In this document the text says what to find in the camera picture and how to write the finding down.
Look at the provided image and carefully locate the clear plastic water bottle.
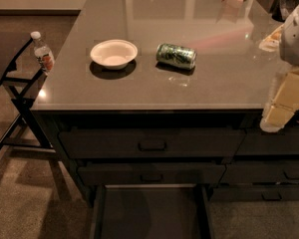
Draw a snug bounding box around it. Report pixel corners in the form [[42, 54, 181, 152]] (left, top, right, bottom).
[[30, 31, 55, 74]]

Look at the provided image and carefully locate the middle right dark drawer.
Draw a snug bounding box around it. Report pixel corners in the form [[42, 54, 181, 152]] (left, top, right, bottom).
[[221, 161, 299, 184]]

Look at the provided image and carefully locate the open bottom left drawer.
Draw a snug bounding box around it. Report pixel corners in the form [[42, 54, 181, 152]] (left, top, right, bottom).
[[89, 184, 215, 239]]

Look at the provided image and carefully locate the white paper bowl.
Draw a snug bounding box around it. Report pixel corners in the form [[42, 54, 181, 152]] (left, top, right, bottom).
[[90, 39, 138, 70]]

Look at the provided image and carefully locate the black metal chair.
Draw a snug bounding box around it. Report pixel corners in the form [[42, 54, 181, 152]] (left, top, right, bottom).
[[0, 32, 52, 150]]

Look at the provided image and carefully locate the glass jar with snacks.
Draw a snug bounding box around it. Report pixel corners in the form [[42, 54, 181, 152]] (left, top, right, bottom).
[[258, 25, 283, 52]]

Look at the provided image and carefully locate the top left dark drawer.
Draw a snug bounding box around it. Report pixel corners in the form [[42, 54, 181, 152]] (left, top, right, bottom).
[[58, 127, 245, 158]]

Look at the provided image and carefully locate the green soda can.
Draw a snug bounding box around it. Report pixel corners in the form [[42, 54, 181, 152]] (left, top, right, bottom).
[[156, 43, 197, 70]]

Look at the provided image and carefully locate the bottom right dark drawer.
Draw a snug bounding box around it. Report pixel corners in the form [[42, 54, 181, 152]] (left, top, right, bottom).
[[210, 185, 299, 202]]

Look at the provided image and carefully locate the middle left dark drawer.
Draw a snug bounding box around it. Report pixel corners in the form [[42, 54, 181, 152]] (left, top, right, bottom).
[[78, 162, 225, 185]]

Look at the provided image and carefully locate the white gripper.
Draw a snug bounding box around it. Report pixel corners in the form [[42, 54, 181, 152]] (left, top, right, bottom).
[[260, 4, 299, 132]]

